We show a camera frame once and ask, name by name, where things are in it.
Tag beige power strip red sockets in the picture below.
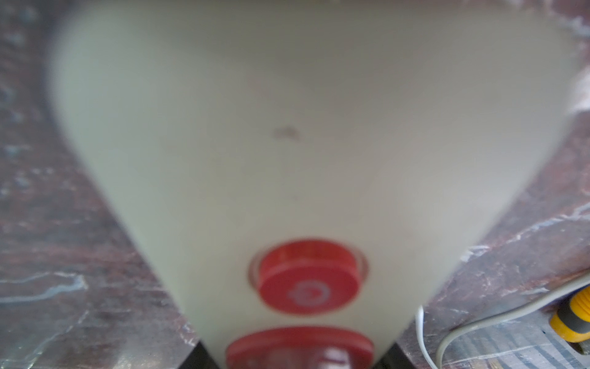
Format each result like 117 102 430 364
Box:
48 1 579 368

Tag white fan power cable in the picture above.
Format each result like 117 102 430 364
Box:
414 271 590 369

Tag yellow black utility knife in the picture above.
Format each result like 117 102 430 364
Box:
549 287 589 344

